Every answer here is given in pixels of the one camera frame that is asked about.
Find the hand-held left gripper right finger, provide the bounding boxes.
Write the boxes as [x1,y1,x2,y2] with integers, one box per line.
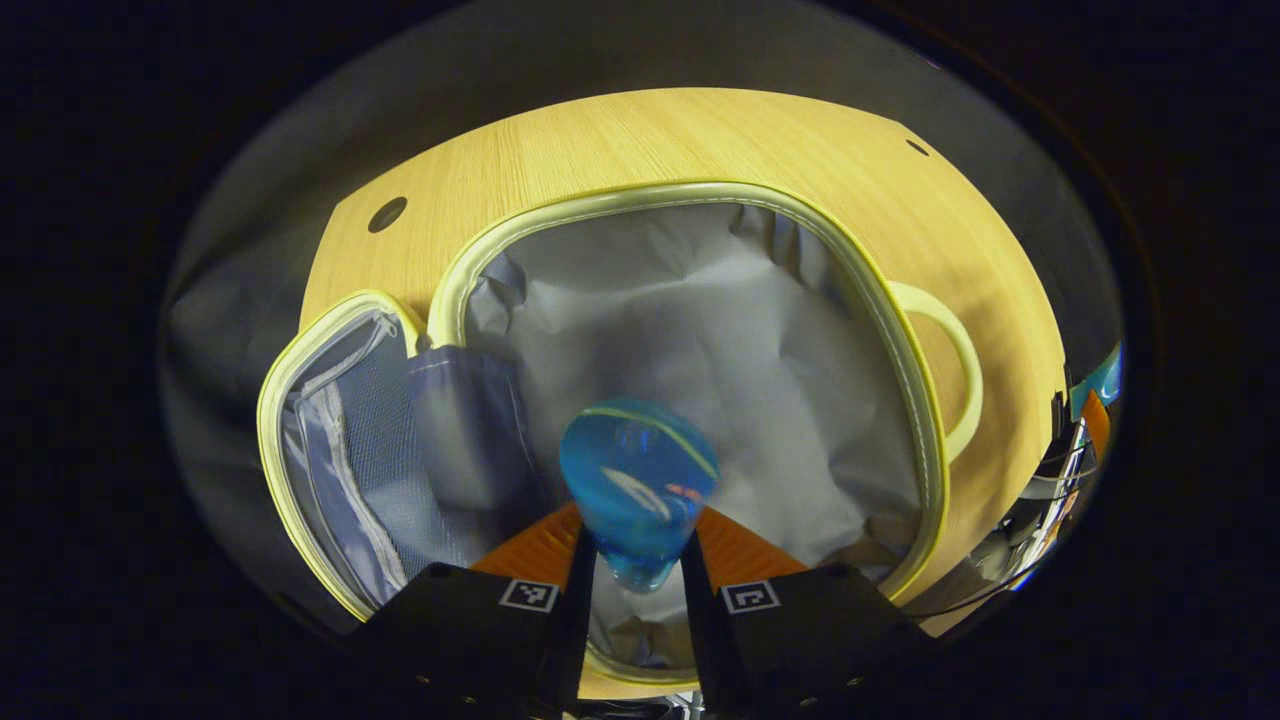
[680,507,931,720]

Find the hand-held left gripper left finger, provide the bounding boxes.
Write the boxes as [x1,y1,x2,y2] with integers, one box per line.
[365,503,598,720]

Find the cream suitcase with handles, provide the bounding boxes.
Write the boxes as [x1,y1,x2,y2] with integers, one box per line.
[257,182,984,701]

